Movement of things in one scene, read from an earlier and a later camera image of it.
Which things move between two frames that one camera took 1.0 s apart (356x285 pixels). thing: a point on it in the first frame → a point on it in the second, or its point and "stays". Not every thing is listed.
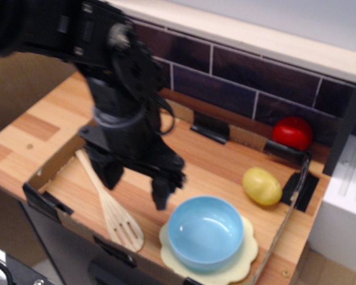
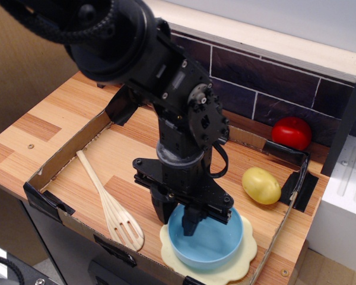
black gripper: [139, 143] → [195, 187]
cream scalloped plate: [235, 271] stays
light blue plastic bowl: [205, 233] stays
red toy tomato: [293, 131] stays
